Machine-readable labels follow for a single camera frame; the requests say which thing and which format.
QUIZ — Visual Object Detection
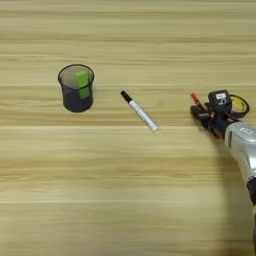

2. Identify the black tape roll yellow core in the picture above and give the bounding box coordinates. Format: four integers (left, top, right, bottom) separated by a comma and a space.
229, 94, 251, 120

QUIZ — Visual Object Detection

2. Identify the black marker with red cap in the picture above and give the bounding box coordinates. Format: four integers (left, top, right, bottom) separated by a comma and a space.
190, 92, 222, 140

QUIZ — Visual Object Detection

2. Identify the white marker with black cap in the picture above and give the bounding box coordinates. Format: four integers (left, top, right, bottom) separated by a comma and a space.
120, 90, 160, 134

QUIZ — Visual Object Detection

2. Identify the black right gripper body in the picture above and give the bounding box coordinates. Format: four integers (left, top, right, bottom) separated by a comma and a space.
204, 102, 240, 138

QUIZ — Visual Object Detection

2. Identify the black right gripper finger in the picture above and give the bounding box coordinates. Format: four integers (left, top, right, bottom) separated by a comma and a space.
194, 114, 212, 130
190, 104, 210, 117

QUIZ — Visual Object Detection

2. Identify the black mesh pen cup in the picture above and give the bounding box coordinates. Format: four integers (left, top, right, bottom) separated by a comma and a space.
57, 63, 96, 113

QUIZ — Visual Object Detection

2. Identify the green eraser block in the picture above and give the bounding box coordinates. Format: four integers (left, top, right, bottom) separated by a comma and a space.
74, 70, 91, 100

